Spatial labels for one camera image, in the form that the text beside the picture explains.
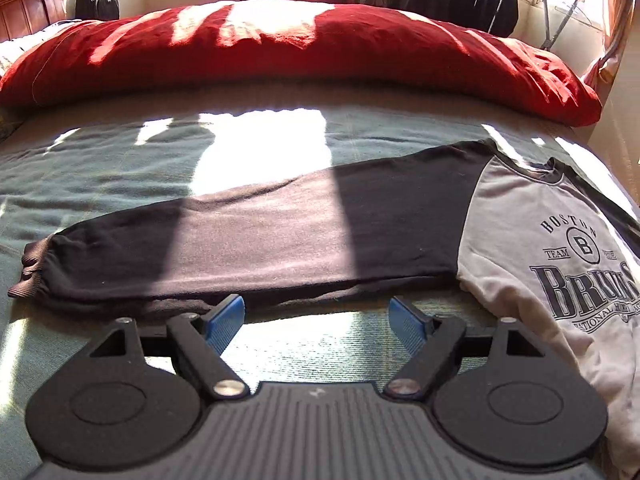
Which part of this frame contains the orange striped curtain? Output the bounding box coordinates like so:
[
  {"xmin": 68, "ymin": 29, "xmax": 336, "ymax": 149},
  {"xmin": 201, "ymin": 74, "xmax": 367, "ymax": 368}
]
[{"xmin": 582, "ymin": 0, "xmax": 640, "ymax": 92}]

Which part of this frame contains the green plaid blanket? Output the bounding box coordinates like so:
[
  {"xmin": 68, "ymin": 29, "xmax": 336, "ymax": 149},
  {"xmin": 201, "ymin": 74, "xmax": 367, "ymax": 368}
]
[{"xmin": 0, "ymin": 107, "xmax": 640, "ymax": 480}]

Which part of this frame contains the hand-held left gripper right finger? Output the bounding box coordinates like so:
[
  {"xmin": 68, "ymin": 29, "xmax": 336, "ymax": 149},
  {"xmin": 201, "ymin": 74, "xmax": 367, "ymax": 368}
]
[{"xmin": 384, "ymin": 296, "xmax": 548, "ymax": 403}]

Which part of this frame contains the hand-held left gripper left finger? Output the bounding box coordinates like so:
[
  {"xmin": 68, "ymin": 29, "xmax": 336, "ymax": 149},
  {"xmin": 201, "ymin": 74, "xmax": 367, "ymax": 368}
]
[{"xmin": 89, "ymin": 294, "xmax": 250, "ymax": 402}]

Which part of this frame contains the wooden headboard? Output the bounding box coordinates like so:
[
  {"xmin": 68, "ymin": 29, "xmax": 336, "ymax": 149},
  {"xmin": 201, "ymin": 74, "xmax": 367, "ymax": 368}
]
[{"xmin": 0, "ymin": 0, "xmax": 68, "ymax": 43}]

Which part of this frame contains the metal drying rack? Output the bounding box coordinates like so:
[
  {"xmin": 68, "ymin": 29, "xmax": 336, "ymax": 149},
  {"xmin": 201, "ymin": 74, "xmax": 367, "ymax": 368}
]
[{"xmin": 505, "ymin": 0, "xmax": 601, "ymax": 52}]

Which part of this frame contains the grey and black sweatshirt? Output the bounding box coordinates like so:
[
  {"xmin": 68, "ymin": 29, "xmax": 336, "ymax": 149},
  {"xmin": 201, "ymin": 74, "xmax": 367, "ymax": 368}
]
[{"xmin": 7, "ymin": 139, "xmax": 640, "ymax": 480}]

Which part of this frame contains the red pillow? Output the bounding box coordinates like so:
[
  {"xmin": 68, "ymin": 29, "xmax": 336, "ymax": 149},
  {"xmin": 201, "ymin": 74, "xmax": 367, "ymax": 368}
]
[{"xmin": 0, "ymin": 0, "xmax": 603, "ymax": 128}]

